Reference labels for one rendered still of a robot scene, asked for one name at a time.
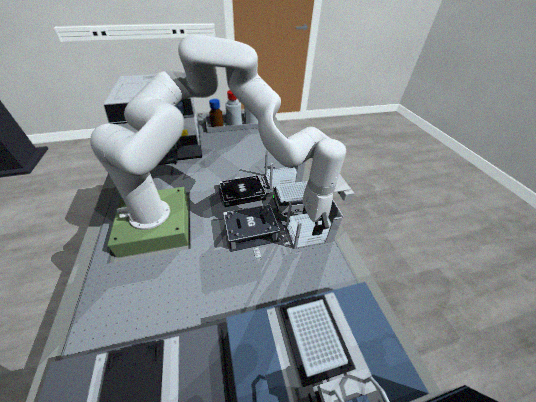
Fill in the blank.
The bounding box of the brown glass bottle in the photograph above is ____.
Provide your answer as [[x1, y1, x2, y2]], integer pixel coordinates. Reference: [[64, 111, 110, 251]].
[[209, 110, 223, 127]]

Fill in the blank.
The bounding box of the white plastic bottle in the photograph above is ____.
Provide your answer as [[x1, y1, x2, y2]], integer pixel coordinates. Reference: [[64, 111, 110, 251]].
[[225, 102, 242, 126]]

